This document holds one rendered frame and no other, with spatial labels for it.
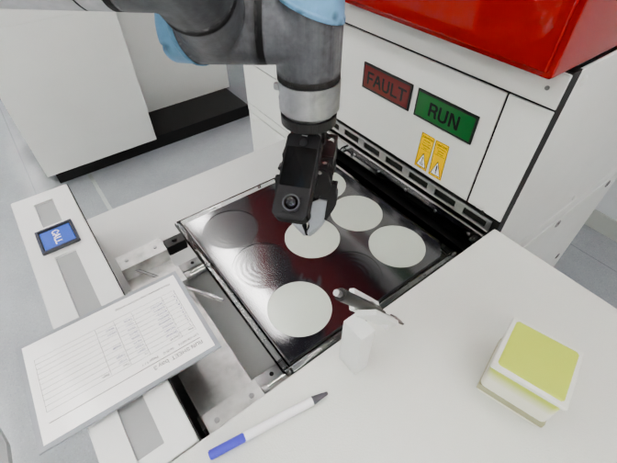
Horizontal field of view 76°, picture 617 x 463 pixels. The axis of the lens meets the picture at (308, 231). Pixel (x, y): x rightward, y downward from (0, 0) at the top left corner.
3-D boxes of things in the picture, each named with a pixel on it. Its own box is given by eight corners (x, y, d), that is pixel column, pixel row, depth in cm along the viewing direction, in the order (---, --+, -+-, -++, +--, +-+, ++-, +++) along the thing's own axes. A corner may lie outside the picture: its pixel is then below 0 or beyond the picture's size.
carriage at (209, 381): (165, 255, 75) (162, 245, 73) (271, 415, 55) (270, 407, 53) (124, 276, 72) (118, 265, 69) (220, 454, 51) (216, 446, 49)
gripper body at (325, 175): (338, 167, 61) (343, 94, 52) (330, 204, 55) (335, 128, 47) (290, 163, 62) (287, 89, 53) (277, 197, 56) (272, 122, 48)
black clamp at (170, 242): (183, 240, 73) (180, 231, 72) (188, 247, 72) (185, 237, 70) (165, 248, 72) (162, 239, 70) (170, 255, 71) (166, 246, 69)
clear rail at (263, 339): (181, 223, 76) (179, 218, 75) (295, 375, 55) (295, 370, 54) (173, 226, 75) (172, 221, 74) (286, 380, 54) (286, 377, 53)
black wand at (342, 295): (336, 303, 33) (346, 292, 33) (326, 292, 34) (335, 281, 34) (400, 328, 50) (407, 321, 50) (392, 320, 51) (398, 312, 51)
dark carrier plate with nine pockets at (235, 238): (326, 161, 89) (326, 158, 88) (447, 253, 70) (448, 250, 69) (185, 226, 74) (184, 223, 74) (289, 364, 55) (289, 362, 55)
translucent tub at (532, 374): (494, 344, 50) (514, 314, 45) (556, 379, 47) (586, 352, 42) (471, 390, 46) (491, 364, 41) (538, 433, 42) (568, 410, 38)
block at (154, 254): (163, 248, 72) (159, 237, 70) (171, 259, 71) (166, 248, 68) (120, 268, 69) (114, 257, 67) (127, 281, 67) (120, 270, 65)
